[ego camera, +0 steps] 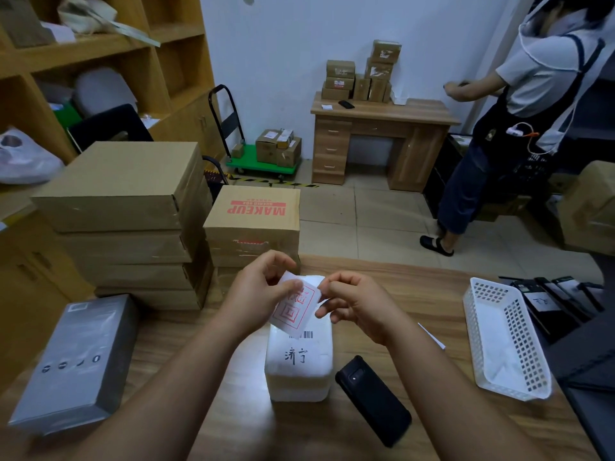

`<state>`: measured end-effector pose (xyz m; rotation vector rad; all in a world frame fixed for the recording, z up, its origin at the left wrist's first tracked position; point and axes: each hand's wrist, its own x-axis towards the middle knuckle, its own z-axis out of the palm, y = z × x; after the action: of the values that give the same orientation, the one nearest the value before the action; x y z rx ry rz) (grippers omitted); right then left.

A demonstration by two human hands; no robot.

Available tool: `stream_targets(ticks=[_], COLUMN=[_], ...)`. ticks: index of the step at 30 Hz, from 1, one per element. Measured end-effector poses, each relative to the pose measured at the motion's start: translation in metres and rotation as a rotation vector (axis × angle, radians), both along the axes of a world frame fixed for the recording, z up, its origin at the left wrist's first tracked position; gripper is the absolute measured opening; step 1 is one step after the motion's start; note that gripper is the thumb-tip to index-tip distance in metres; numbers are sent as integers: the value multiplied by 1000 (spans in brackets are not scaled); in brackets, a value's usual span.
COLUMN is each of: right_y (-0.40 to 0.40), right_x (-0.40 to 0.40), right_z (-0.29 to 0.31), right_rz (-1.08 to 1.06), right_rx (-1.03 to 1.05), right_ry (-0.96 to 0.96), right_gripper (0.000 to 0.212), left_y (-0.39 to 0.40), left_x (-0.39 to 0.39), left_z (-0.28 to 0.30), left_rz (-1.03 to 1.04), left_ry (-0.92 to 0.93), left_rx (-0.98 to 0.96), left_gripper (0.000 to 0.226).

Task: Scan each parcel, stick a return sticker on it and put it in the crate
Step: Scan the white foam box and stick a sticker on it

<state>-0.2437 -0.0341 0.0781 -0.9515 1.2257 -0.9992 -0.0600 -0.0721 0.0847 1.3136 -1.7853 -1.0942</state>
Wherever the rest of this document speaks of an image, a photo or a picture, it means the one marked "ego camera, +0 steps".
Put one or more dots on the large wrapped cardboard box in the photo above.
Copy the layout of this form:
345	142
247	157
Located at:
588	211

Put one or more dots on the black handheld scanner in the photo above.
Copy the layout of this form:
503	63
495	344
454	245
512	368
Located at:
375	403

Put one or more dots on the small black phone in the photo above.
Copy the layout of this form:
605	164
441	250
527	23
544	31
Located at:
346	104

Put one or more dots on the wooden drawer desk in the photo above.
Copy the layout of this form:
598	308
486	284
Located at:
336	148

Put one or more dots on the red printed cardboard box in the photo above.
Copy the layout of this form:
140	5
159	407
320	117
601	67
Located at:
250	211

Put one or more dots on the red stamped white sticker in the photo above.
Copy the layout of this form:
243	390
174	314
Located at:
295	312

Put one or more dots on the black office chair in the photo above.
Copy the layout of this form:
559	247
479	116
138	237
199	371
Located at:
110	124

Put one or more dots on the crumpled white bag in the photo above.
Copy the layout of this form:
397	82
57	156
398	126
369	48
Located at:
86	14

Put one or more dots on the small green packet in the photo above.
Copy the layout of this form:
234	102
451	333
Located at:
67	115

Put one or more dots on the stack of large cardboard boxes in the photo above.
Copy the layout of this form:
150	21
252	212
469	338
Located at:
187	62

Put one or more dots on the black plastic crate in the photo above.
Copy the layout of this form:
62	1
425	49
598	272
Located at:
531	172
442	168

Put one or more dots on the white perforated plastic tray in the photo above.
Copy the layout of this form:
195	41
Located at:
499	331

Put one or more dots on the small labelled cardboard box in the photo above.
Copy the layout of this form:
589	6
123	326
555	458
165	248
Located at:
267	135

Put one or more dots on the green platform trolley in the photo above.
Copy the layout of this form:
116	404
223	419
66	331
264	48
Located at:
259	165

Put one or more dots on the tiny cardboard box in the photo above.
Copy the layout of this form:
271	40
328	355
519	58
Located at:
238	151

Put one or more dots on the person's left hand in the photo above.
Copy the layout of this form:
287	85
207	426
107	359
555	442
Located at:
254	297

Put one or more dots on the small yellowish cardboard box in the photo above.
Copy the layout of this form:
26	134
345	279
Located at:
284	139

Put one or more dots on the black scanners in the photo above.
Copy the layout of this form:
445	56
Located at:
543	307

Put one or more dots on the white foam parcel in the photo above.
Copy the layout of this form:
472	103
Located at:
298	374

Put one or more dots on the dark metal shelf rack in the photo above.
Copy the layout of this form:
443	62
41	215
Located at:
586	393
596	119

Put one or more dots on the black flat device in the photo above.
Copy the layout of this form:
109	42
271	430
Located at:
564	295
592	295
579	290

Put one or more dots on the person's right forearm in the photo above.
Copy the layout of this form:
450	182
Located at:
461	408

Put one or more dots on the grey soft parcel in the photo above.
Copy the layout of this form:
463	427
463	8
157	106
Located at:
105	91

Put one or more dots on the person's left forearm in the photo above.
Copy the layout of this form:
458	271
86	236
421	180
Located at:
163	403

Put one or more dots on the stack of small cardboard boxes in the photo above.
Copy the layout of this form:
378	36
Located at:
341	76

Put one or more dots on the medium taped cardboard box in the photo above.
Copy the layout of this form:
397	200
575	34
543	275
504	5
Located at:
283	155

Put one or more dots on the stack of white stickers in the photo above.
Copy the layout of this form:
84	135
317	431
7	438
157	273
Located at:
432	337

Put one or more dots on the person's right hand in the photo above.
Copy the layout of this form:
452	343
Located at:
370	307

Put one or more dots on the knotted white plastic bag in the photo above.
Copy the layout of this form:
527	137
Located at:
26	160

